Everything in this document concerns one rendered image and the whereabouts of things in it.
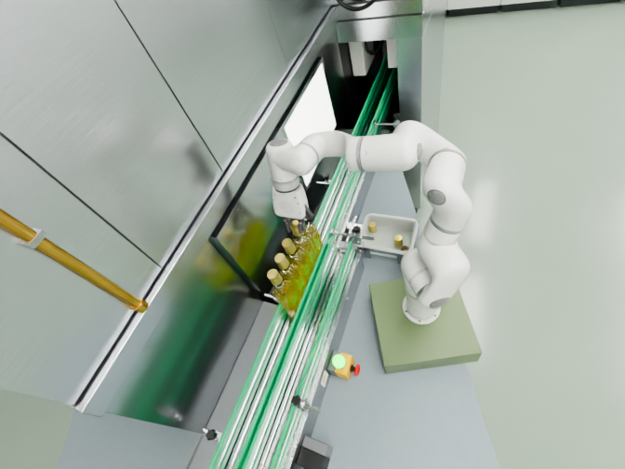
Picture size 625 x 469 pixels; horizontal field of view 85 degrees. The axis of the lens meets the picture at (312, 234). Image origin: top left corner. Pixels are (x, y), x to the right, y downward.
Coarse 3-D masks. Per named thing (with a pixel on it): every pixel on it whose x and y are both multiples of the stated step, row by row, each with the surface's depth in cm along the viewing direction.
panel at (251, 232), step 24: (312, 72) 134; (336, 120) 163; (264, 168) 113; (240, 192) 104; (264, 192) 115; (240, 216) 104; (264, 216) 117; (216, 240) 97; (240, 240) 106; (264, 240) 120; (240, 264) 108; (264, 264) 122
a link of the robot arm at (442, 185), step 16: (432, 160) 81; (448, 160) 77; (432, 176) 74; (448, 176) 73; (432, 192) 74; (448, 192) 72; (464, 192) 73; (448, 208) 75; (464, 208) 74; (448, 224) 80; (464, 224) 80
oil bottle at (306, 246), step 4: (304, 236) 118; (304, 240) 117; (308, 240) 118; (296, 244) 117; (300, 244) 116; (304, 244) 116; (308, 244) 118; (296, 248) 118; (300, 248) 117; (304, 248) 117; (308, 248) 118; (312, 248) 122; (304, 252) 118; (308, 252) 119; (312, 252) 123; (308, 256) 120; (312, 256) 123; (316, 256) 127; (312, 260) 124; (316, 260) 127; (312, 264) 125; (312, 268) 126
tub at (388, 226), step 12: (372, 216) 148; (384, 216) 145; (396, 216) 144; (384, 228) 150; (396, 228) 148; (408, 228) 145; (372, 240) 148; (384, 240) 147; (408, 240) 144; (396, 252) 134
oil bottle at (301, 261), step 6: (300, 252) 115; (288, 258) 114; (294, 258) 114; (300, 258) 115; (306, 258) 118; (300, 264) 115; (306, 264) 119; (300, 270) 117; (306, 270) 120; (306, 276) 121
